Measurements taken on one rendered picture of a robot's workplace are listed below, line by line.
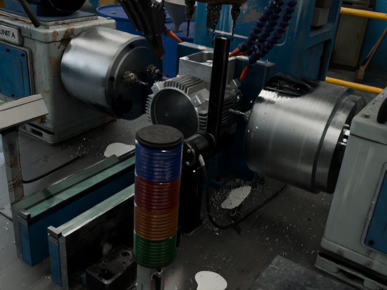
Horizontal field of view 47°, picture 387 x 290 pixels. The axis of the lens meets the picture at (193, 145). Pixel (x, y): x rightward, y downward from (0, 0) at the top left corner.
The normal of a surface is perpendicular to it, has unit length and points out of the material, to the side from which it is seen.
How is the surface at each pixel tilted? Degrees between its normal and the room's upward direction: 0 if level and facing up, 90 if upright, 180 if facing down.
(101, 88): 88
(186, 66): 90
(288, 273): 0
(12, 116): 58
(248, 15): 90
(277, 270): 0
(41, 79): 90
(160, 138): 0
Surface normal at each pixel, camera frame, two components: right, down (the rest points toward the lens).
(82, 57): -0.44, -0.20
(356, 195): -0.57, 0.32
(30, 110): 0.73, -0.22
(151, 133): 0.07, -0.89
